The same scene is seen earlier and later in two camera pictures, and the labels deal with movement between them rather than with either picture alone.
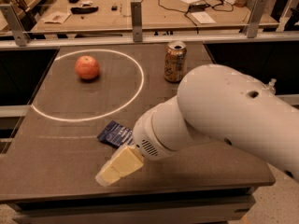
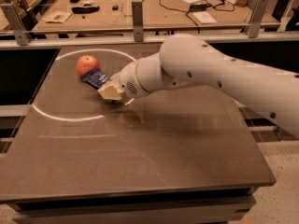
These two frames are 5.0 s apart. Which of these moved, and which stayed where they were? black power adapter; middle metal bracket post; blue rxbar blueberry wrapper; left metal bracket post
Moved: blue rxbar blueberry wrapper
Stayed: left metal bracket post; black power adapter; middle metal bracket post
